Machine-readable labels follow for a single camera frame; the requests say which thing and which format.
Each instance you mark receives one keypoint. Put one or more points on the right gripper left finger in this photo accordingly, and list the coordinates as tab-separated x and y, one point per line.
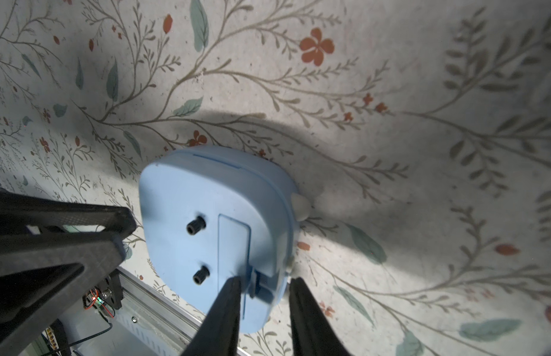
218	334

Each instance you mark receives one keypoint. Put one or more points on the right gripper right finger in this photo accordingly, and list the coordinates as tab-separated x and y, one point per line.
311	332

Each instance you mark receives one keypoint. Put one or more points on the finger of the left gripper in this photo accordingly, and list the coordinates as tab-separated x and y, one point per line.
41	276
20	210

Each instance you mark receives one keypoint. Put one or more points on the light blue battery cover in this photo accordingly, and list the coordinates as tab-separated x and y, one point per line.
234	261

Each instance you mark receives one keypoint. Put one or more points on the light blue alarm clock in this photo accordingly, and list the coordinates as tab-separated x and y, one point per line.
182	196

